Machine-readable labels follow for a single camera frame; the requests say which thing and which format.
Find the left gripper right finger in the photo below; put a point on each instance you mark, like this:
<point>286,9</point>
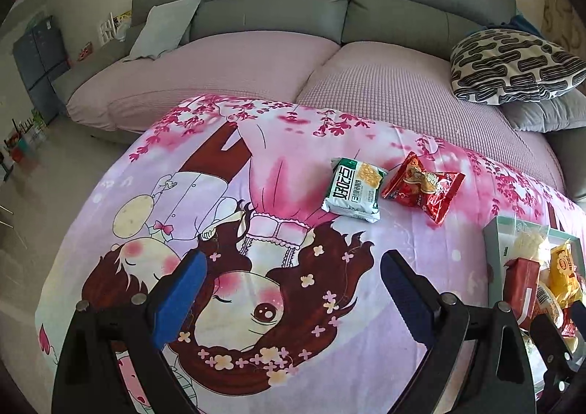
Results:
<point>498,377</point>

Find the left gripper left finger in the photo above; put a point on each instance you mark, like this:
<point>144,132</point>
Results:
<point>88,379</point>

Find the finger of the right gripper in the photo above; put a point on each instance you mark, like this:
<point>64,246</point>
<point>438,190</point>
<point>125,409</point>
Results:
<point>576,319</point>
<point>560,366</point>

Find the yellow snack pack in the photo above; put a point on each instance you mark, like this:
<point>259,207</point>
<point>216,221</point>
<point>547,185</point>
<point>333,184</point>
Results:
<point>563,280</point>

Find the red snack pack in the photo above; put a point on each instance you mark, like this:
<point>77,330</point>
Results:
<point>521,282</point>

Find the clear pack with white bun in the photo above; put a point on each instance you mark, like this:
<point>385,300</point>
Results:
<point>531,245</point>

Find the red crinkled candy pack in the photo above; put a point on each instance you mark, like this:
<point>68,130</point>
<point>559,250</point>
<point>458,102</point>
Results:
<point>414,187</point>

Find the green white cracker pack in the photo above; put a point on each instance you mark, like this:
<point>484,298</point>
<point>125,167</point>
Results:
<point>354,189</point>

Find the white tray with green rim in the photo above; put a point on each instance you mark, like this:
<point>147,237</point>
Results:
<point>499,237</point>

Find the pink cartoon girl blanket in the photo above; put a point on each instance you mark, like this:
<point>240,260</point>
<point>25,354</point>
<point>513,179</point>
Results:
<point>293,316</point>

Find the black white patterned pillow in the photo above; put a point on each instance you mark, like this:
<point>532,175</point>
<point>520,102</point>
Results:
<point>498,66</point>

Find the pink sofa seat cover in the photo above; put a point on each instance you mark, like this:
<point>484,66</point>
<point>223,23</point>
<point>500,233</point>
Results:
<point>374,80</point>

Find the patterned beige curtain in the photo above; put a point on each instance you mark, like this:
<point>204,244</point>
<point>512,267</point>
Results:
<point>562,25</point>

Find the dark grey cabinet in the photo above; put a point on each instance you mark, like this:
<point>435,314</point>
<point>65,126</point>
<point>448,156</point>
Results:
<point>41,58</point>

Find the light grey pillow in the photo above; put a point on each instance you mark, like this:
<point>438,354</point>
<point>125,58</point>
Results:
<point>164,30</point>

